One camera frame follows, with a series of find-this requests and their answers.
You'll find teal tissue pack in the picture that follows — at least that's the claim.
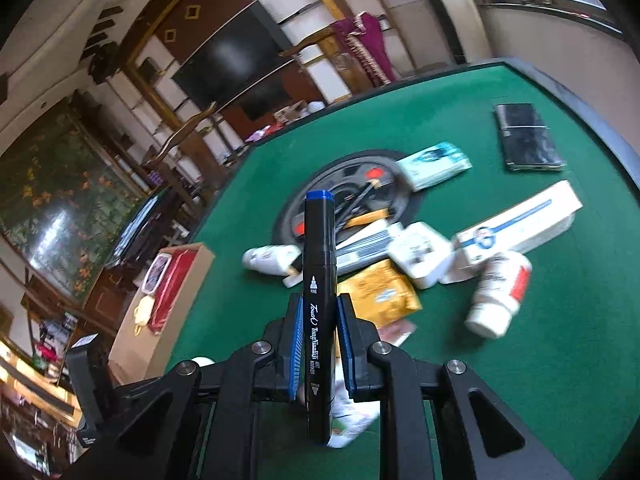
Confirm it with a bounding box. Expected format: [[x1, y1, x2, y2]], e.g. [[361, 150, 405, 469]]
[[395, 142, 472, 192]]

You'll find blue-capped black marker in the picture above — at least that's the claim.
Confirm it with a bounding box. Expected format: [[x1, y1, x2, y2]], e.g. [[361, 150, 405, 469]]
[[302, 190, 338, 447]]

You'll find black phone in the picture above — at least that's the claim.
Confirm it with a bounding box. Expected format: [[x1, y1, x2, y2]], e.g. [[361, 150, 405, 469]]
[[494, 102, 566, 172]]

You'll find orange-capped black marker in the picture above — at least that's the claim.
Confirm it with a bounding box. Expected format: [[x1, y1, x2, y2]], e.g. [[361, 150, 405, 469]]
[[342, 180, 383, 223]]

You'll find cardboard box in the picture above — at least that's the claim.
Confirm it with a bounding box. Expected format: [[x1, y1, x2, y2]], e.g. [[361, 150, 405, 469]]
[[107, 242, 216, 386]]

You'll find white bottle red label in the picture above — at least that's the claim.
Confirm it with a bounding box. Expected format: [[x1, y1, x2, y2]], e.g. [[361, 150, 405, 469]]
[[465, 252, 532, 338]]

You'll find pale yellow case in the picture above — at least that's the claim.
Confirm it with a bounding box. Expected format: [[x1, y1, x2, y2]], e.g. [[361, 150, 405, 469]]
[[132, 296, 153, 333]]

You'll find round table control panel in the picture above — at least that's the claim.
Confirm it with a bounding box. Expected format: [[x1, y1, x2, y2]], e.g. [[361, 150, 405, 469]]
[[272, 149, 423, 248]]

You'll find small pink packet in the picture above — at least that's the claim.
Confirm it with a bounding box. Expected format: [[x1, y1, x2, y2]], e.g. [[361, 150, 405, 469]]
[[377, 321, 417, 347]]

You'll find black television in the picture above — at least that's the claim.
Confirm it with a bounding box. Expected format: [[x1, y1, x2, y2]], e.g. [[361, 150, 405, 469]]
[[171, 0, 296, 106]]

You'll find black wall panel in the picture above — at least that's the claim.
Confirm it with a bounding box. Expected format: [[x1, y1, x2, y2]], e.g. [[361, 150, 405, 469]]
[[237, 77, 296, 122]]

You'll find white blue ointment box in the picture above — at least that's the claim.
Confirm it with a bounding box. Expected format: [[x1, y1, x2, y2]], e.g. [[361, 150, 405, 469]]
[[440, 180, 583, 283]]

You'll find dark wooden chair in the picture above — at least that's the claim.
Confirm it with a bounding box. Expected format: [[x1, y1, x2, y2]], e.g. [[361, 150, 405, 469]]
[[145, 100, 241, 196]]

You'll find black mahjong table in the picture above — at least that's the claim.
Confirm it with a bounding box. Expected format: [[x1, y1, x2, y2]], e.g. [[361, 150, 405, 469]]
[[107, 187, 201, 271]]

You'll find white bottle green label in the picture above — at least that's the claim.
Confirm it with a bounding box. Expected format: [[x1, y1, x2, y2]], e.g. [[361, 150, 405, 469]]
[[242, 244, 302, 276]]

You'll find red zip pouch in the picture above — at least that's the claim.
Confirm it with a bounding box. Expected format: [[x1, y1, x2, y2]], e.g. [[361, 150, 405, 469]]
[[148, 250, 197, 335]]

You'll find white square box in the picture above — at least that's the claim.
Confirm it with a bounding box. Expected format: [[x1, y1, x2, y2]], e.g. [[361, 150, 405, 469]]
[[389, 222, 453, 289]]

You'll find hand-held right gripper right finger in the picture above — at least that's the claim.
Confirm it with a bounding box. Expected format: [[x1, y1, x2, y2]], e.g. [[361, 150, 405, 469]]
[[336, 294, 576, 480]]

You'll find flower wall mural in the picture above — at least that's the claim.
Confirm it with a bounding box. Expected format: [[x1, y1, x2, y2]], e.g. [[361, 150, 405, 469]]
[[0, 105, 146, 301]]

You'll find grey tube black cap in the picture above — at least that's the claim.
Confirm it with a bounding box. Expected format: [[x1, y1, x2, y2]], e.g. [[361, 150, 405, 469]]
[[335, 222, 403, 273]]

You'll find pink printed lidded case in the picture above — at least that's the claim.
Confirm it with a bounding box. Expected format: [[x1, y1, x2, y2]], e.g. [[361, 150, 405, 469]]
[[141, 252, 173, 295]]

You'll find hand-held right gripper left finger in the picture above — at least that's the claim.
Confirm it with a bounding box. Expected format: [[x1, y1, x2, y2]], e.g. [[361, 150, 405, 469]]
[[65, 292, 306, 480]]

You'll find purple fringed cloth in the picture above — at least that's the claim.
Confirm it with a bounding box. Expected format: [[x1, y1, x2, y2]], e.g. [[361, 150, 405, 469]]
[[332, 12, 396, 86]]

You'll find gold foil packet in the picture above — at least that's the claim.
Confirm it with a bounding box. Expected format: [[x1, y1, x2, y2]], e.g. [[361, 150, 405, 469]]
[[337, 259, 422, 331]]

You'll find wooden chair carved back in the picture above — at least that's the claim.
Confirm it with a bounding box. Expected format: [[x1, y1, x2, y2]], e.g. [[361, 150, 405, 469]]
[[280, 20, 396, 96]]

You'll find orange black pen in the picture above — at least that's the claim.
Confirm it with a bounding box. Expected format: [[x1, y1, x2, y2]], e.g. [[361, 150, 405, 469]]
[[345, 212, 389, 229]]

